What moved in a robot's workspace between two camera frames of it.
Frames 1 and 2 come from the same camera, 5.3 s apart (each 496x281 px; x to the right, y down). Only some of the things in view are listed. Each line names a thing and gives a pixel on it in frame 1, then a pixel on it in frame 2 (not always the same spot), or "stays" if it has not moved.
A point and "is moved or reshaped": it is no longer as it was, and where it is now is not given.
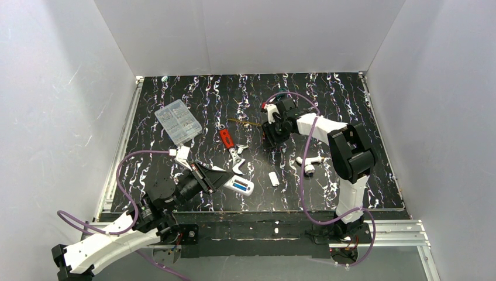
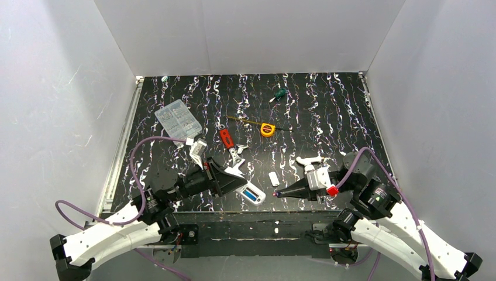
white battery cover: x=274 y=180 stays
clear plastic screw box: x=178 y=122 stays
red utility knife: x=228 y=143 stays
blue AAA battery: x=240 y=187 is moved or reshaped
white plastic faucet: x=309 y=167 stays
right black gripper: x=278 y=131 -> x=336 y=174
